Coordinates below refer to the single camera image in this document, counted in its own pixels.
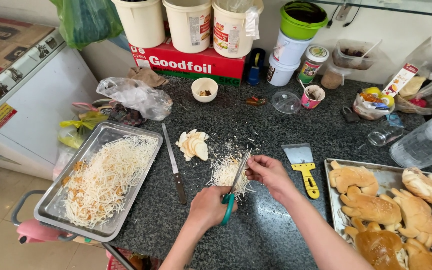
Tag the plain cream plastic bucket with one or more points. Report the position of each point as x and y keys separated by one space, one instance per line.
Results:
x=139 y=24

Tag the spoon in pink cup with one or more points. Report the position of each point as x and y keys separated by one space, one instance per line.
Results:
x=302 y=85

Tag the basket with plastic bags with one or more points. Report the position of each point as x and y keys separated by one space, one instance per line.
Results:
x=429 y=82

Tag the person's left hand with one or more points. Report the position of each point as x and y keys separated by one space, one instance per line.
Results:
x=206 y=208

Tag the clear plastic dome lid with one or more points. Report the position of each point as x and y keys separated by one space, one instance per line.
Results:
x=285 y=102

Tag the red foil carton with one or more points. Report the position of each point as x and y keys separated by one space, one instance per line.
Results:
x=186 y=65

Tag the heap of hand-shaped breads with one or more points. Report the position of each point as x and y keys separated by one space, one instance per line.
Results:
x=373 y=210

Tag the small white bowl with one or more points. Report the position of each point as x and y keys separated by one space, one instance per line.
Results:
x=201 y=85

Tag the rectangular steel tray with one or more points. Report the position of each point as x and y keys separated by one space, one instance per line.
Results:
x=69 y=221

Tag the clear jar of brown powder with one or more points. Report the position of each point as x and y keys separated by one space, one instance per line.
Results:
x=332 y=78

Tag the green plastic bucket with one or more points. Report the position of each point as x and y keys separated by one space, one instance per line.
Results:
x=298 y=28

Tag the glass shelf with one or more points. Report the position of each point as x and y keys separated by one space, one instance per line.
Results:
x=388 y=6

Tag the clear plastic pitcher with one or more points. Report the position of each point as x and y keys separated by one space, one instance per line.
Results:
x=426 y=142

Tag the cream bucket with plastic cover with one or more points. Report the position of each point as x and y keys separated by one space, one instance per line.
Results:
x=231 y=32

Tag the pink plastic stool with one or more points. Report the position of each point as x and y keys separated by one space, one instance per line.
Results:
x=36 y=230

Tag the grey padlock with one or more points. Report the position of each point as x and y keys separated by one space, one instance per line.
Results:
x=351 y=116

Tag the dark checkered cloth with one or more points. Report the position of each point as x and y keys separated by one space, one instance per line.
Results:
x=126 y=116

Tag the white plastic tub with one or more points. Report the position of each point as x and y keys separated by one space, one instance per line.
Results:
x=279 y=73
x=289 y=48

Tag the green labelled jar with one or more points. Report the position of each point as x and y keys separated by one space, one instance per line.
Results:
x=309 y=67

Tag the cream bucket with label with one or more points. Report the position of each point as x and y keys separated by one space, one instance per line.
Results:
x=186 y=26

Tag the small brown wrapped item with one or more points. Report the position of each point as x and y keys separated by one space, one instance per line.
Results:
x=255 y=101

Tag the plastic bag of yellow items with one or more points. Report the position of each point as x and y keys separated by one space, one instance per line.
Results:
x=371 y=105

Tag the brown cloth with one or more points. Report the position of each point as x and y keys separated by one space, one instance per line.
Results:
x=146 y=76

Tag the person's right hand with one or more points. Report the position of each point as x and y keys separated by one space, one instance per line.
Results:
x=272 y=174

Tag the pile of white round slices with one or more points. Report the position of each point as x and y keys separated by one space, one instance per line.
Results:
x=193 y=146

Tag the red plastic basket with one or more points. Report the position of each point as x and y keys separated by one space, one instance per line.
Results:
x=118 y=262

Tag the blue tape dispenser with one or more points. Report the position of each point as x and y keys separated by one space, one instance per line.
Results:
x=254 y=71

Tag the pile of white shreds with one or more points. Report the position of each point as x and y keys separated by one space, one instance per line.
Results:
x=223 y=174

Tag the heap of shreds with crumbs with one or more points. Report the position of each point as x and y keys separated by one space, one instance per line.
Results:
x=107 y=180

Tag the crumpled clear plastic bag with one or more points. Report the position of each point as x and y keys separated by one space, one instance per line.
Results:
x=133 y=95

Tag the pink paper cup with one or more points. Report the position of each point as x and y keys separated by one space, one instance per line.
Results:
x=311 y=99

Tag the flattened brown cardboard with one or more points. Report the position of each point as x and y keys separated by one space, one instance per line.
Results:
x=2 y=45

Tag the empty glass jar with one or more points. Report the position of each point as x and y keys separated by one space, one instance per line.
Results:
x=384 y=134

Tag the green plastic bag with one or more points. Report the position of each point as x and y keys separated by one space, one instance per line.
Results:
x=86 y=20

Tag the white chest freezer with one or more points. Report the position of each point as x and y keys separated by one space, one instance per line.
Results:
x=39 y=123

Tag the worn metal baking tray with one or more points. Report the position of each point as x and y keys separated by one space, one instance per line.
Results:
x=388 y=178

